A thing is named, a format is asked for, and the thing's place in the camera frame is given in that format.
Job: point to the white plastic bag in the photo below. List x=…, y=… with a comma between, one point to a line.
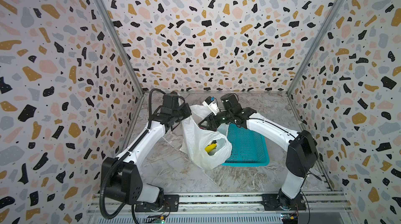
x=196, y=139

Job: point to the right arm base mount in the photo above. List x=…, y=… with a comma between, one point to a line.
x=279, y=202

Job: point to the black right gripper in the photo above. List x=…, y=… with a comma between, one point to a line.
x=211, y=122

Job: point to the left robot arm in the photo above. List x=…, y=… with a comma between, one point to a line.
x=120, y=177

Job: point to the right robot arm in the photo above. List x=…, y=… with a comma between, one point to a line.
x=299, y=146

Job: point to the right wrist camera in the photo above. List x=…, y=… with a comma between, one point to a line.
x=212, y=104

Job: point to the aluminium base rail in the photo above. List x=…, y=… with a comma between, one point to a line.
x=327, y=207

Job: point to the aluminium corner post left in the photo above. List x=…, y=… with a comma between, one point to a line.
x=118, y=44

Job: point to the aluminium corner post right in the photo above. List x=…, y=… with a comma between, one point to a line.
x=315, y=44

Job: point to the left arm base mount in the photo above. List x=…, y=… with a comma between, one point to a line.
x=168, y=203

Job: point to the teal plastic basket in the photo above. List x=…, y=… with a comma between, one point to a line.
x=248, y=148

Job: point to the aluminium corner post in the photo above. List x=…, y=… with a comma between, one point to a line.
x=118, y=44
x=315, y=44

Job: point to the yellow banana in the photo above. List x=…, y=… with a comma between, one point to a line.
x=210, y=147

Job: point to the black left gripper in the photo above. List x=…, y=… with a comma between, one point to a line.
x=186, y=109

